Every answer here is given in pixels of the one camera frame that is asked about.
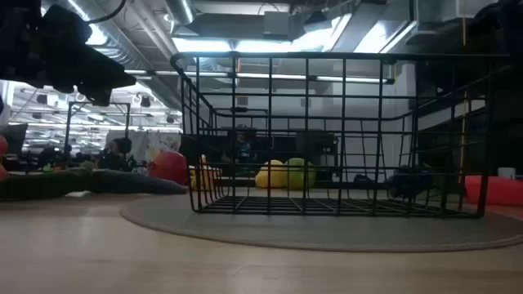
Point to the red apple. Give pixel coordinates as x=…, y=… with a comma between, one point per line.
x=169, y=167

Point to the black metal gantry frame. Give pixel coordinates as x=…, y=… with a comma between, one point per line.
x=68, y=130

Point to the person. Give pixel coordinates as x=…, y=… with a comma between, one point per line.
x=245, y=151
x=116, y=157

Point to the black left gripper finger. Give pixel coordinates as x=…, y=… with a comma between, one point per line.
x=100, y=96
x=110, y=75

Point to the green apple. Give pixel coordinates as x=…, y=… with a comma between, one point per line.
x=298, y=175

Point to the dark monitor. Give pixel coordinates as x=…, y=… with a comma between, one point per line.
x=16, y=139

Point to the black grape bunch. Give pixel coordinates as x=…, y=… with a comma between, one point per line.
x=408, y=183

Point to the yellow pear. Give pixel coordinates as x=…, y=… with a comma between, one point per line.
x=271, y=175

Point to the round grey placemat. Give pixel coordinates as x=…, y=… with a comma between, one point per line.
x=327, y=232

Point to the dark purple eggplant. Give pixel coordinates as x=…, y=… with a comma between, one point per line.
x=122, y=183

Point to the silver ventilation duct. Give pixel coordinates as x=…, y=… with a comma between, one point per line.
x=180, y=10

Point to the red pepper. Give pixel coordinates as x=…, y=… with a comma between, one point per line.
x=494, y=190

